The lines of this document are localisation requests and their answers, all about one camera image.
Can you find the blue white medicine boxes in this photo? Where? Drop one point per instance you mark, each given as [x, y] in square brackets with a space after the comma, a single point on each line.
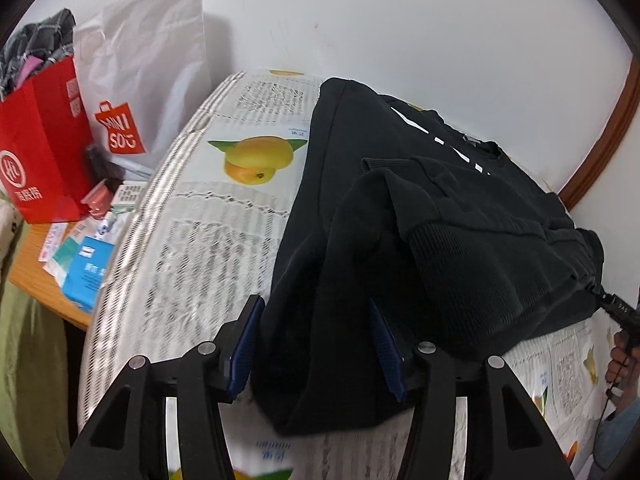
[78, 262]

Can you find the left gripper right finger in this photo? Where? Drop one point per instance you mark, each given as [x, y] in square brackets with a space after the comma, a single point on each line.
[425, 376]

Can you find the brown wooden door frame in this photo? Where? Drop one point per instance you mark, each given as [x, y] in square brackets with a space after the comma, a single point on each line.
[609, 141]

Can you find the black sweatshirt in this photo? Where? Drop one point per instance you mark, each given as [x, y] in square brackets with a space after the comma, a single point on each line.
[401, 217]

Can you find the fruit print tablecloth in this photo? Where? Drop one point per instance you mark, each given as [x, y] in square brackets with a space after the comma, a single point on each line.
[198, 244]

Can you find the wooden nightstand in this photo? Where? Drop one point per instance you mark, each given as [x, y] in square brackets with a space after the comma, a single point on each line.
[27, 273]

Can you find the plaid grey cloth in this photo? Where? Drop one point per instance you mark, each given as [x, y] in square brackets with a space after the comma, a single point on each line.
[35, 47]

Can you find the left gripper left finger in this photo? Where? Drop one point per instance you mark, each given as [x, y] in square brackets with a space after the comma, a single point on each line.
[215, 371]

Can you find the green bed sheet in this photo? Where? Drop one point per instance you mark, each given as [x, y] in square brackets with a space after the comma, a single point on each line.
[34, 387]

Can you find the person right hand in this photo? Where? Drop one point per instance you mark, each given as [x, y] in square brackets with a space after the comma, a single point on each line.
[623, 368]

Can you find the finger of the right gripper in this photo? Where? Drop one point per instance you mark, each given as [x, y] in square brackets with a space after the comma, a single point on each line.
[611, 303]

